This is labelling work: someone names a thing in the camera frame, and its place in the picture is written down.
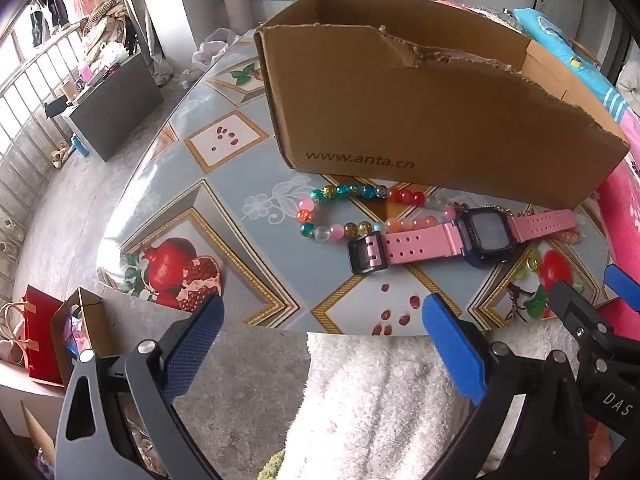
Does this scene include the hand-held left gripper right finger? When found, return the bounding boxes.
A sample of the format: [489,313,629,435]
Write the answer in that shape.
[421,292,591,480]

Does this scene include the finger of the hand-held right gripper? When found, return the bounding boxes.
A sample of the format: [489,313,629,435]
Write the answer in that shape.
[547,280,640,362]
[604,263,640,309]

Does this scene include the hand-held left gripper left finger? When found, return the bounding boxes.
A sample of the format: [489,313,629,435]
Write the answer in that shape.
[54,292,226,480]

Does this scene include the pink strap digital watch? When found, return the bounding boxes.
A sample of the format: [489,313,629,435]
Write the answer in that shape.
[348,207,578,276]

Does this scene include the pink orange bead bracelet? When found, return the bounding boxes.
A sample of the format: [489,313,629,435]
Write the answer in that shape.
[385,187,583,246]

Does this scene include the multicolour glass bead bracelet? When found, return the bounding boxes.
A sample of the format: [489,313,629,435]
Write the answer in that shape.
[296,184,390,243]

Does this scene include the brown cardboard box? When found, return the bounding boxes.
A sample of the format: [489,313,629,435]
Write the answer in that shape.
[253,0,632,211]

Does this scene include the pink blanket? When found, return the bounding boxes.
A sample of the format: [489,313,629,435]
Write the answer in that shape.
[594,110,640,323]

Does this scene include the white fluffy robe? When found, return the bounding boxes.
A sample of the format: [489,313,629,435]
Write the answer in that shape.
[285,320,581,480]

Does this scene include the brown paper bag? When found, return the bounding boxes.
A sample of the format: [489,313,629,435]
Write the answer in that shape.
[50,287,117,386]

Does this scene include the red gift bag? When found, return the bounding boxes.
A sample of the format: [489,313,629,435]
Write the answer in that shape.
[22,285,76,387]

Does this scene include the grey cabinet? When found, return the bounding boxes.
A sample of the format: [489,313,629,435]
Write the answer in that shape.
[62,52,166,162]

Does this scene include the blue pillow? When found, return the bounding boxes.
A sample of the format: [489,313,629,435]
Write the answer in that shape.
[512,7,632,122]

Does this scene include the metal window railing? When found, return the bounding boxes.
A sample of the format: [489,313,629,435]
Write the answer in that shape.
[0,22,101,261]

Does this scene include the white plastic bag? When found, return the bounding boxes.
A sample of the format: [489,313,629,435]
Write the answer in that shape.
[192,27,242,70]

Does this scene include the pile of bags and clothes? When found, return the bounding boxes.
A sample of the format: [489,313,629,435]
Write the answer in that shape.
[77,0,141,68]

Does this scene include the dark hanging clothes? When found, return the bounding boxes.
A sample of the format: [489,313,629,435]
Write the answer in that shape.
[27,0,71,46]

